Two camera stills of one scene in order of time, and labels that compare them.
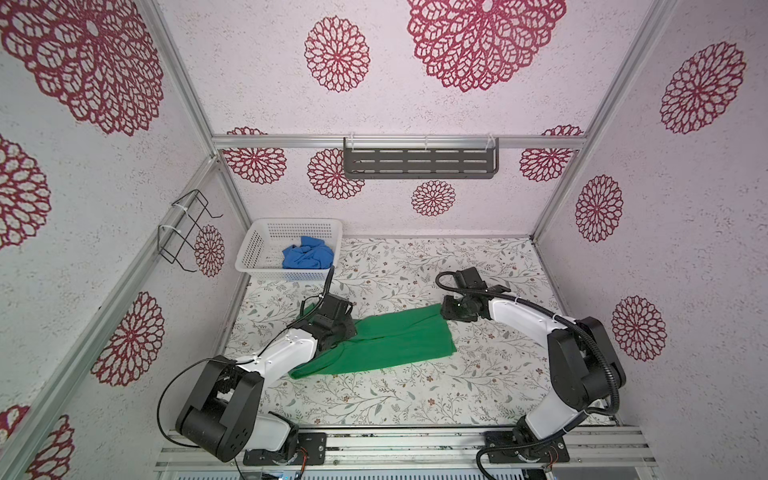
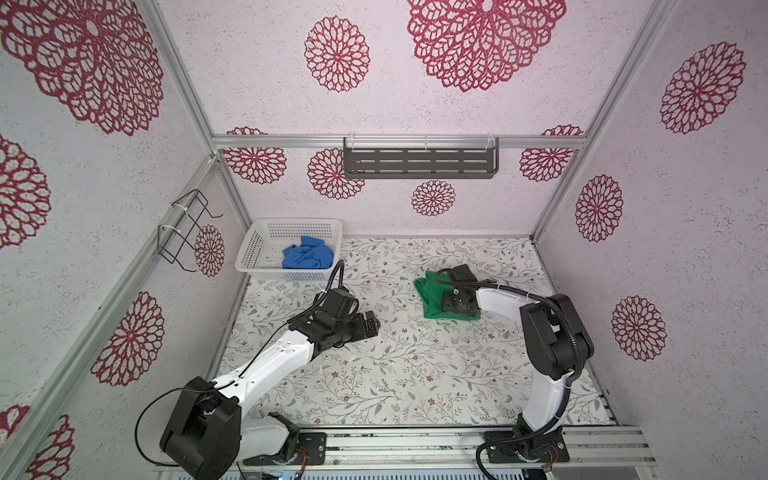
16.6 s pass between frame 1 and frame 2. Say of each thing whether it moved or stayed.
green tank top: moved
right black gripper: stayed
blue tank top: stayed
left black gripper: stayed
